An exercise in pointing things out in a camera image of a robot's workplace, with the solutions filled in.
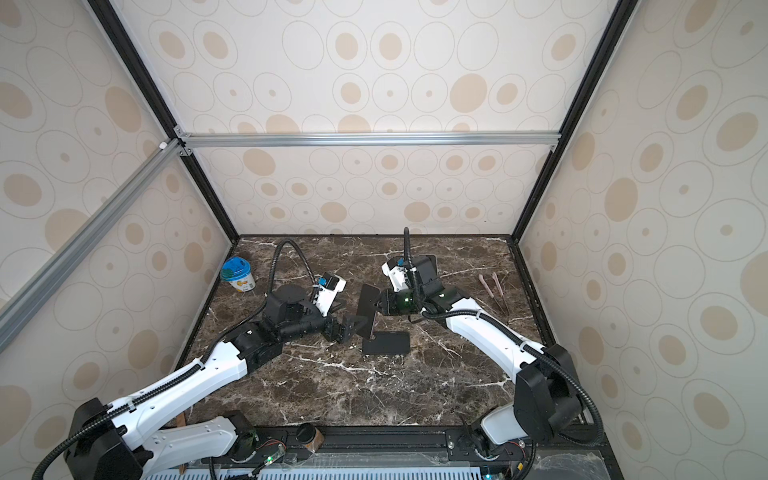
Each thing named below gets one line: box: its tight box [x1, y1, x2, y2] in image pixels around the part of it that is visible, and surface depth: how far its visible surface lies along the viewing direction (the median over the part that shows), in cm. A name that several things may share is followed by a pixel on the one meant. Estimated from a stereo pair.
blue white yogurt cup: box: [220, 256, 256, 293], surface depth 99 cm
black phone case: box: [362, 331, 411, 355], surface depth 94 cm
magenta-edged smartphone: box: [357, 283, 381, 340], surface depth 82 cm
